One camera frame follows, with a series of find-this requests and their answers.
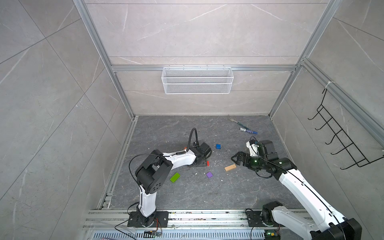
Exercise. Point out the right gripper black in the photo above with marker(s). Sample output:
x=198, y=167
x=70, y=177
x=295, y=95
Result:
x=245, y=161

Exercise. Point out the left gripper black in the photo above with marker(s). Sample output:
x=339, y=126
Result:
x=204, y=162

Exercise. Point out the natural wood block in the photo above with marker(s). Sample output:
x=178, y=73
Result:
x=230, y=167

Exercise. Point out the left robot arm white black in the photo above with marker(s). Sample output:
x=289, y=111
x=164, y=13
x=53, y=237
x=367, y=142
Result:
x=153, y=172

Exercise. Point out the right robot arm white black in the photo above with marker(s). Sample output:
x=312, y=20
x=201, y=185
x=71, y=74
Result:
x=326, y=222

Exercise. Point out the green rectangular block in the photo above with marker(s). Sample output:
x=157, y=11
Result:
x=175, y=177

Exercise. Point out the blue marker pen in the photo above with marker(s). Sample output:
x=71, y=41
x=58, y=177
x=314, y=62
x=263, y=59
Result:
x=248, y=131

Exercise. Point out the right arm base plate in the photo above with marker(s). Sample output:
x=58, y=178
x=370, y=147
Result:
x=255, y=219

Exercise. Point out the white wire mesh basket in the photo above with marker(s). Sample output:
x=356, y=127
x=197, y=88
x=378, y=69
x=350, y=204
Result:
x=194, y=80

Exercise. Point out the black wire hook rack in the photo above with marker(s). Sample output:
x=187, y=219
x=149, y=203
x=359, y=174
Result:
x=340, y=134

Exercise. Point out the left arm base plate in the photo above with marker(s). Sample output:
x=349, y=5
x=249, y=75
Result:
x=157, y=219

